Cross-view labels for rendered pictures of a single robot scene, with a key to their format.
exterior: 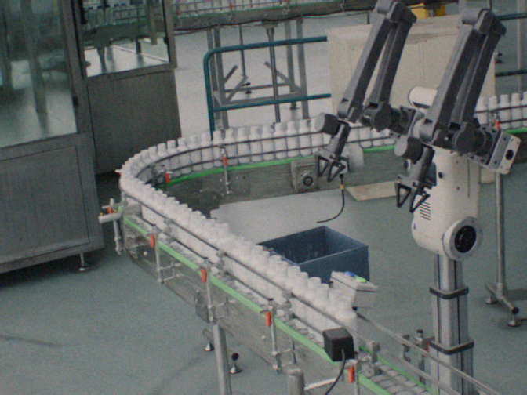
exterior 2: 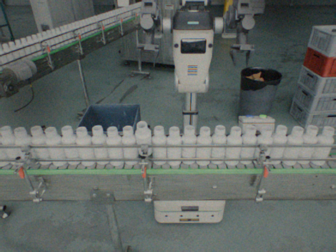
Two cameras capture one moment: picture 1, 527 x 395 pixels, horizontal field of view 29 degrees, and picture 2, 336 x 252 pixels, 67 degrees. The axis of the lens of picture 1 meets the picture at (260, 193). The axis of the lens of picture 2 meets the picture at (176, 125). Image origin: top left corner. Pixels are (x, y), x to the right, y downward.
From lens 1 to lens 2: 295 cm
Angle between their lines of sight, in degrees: 59
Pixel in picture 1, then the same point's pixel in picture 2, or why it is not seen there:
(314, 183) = (15, 88)
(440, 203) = (206, 62)
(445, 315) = (195, 122)
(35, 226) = not seen: outside the picture
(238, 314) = (171, 183)
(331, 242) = (99, 113)
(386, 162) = (39, 66)
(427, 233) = (192, 83)
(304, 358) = (277, 181)
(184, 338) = not seen: outside the picture
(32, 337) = not seen: outside the picture
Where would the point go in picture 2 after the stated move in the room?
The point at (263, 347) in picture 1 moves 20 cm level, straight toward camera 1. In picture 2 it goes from (210, 193) to (258, 209)
